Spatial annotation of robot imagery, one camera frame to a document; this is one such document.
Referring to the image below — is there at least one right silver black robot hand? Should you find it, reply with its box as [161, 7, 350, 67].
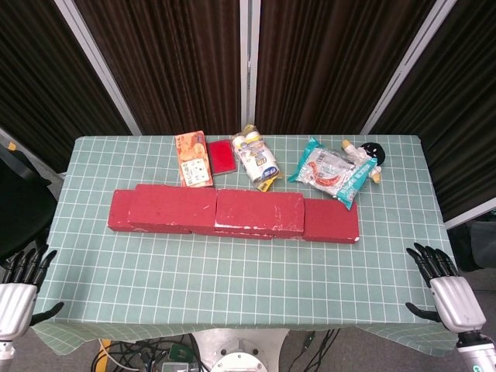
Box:
[405, 242, 487, 346]

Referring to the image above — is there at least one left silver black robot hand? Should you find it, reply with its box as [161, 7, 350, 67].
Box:
[0, 243, 65, 342]

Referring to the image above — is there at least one red foam brick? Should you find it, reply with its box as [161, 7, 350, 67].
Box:
[301, 198, 360, 244]
[214, 189, 306, 237]
[127, 184, 219, 233]
[189, 225, 304, 240]
[108, 189, 193, 235]

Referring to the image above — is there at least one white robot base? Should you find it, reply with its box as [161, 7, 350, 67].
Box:
[191, 325, 291, 372]

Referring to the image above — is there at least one grey panel with yellow sticker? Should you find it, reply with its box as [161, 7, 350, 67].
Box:
[0, 126, 65, 183]

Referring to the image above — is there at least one black haired plush doll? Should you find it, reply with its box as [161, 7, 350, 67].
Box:
[340, 139, 388, 184]

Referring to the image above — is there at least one teal snack bag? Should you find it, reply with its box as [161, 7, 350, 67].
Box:
[287, 136, 379, 210]

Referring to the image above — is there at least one green checked tablecloth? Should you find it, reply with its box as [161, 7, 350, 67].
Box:
[33, 134, 472, 357]

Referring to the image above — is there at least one orange cracker box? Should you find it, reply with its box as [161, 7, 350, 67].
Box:
[174, 130, 215, 189]

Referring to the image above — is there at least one white yellow snack bag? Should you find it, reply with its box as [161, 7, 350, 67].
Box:
[231, 123, 281, 193]

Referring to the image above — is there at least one red stamp pad case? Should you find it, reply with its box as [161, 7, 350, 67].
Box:
[207, 139, 238, 177]

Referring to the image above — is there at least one black floor cable bundle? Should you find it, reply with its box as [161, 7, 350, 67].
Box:
[91, 331, 202, 372]

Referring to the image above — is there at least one dark partition screen grey frame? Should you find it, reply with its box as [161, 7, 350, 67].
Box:
[360, 0, 496, 229]
[239, 0, 446, 136]
[0, 0, 143, 174]
[73, 0, 257, 136]

